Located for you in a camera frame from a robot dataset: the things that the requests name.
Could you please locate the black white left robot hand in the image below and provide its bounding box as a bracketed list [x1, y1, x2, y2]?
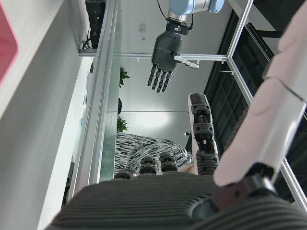
[146, 30, 200, 93]

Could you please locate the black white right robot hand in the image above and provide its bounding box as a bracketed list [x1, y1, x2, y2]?
[39, 0, 307, 230]

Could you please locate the pink plastic box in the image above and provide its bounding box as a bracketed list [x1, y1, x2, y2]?
[0, 3, 20, 87]

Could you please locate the green leafy plant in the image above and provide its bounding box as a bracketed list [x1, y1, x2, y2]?
[117, 117, 130, 132]
[119, 67, 131, 89]

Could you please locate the black white patterned cloth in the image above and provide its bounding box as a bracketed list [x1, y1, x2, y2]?
[114, 132, 198, 177]

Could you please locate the green conveyor belt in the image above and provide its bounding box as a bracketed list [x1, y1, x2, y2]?
[98, 0, 122, 184]

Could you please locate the black grid window panel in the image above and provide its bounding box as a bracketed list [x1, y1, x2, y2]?
[203, 9, 307, 204]

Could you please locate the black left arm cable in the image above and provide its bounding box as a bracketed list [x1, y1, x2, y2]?
[157, 0, 195, 31]

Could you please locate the white aluminium frame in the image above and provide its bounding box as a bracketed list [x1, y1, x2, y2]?
[121, 0, 307, 211]

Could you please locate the aluminium conveyor side rail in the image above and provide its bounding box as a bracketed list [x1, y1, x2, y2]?
[71, 0, 119, 192]

